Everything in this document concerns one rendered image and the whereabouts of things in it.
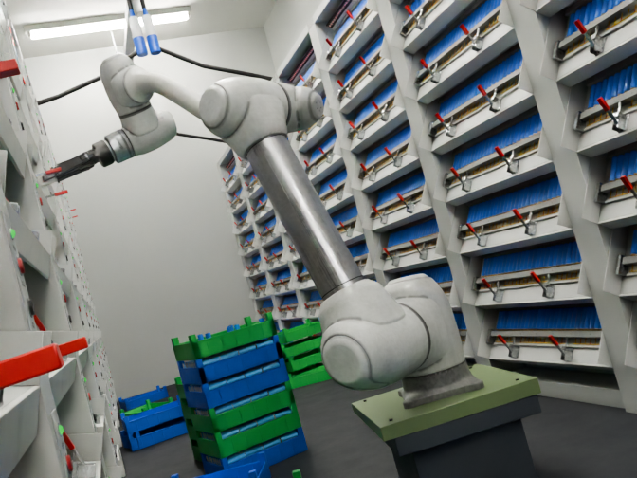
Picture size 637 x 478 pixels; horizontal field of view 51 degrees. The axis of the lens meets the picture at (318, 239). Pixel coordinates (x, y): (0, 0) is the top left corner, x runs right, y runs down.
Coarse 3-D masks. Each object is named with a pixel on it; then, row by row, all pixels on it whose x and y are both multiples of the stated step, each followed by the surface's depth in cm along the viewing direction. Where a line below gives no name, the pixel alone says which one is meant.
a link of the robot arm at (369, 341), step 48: (240, 96) 142; (240, 144) 145; (288, 144) 147; (288, 192) 141; (336, 240) 140; (336, 288) 136; (384, 288) 139; (336, 336) 129; (384, 336) 129; (384, 384) 132
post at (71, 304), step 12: (0, 0) 199; (12, 48) 198; (24, 96) 197; (24, 108) 197; (36, 168) 196; (48, 192) 198; (48, 228) 195; (60, 240) 195; (60, 252) 195; (72, 288) 194; (72, 300) 194; (72, 312) 194; (72, 324) 193; (84, 372) 192; (96, 384) 193; (96, 396) 192; (108, 432) 193; (108, 444) 192; (108, 456) 191
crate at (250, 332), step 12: (252, 324) 240; (264, 324) 224; (192, 336) 211; (216, 336) 214; (228, 336) 216; (240, 336) 218; (252, 336) 221; (264, 336) 223; (180, 348) 220; (192, 348) 210; (204, 348) 212; (216, 348) 214; (228, 348) 216; (180, 360) 223
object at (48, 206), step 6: (30, 144) 139; (30, 150) 139; (30, 156) 139; (30, 162) 138; (36, 180) 148; (42, 192) 160; (42, 198) 161; (48, 198) 195; (54, 198) 196; (48, 204) 178; (54, 204) 196; (48, 210) 179; (54, 210) 196; (48, 216) 179; (48, 222) 181
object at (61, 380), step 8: (40, 328) 111; (48, 336) 71; (56, 336) 127; (64, 336) 127; (72, 336) 127; (48, 344) 70; (64, 360) 111; (72, 360) 115; (64, 368) 96; (72, 368) 117; (48, 376) 70; (56, 376) 80; (64, 376) 97; (72, 376) 118; (56, 384) 81; (64, 384) 97; (56, 392) 81; (64, 392) 98; (56, 400) 82
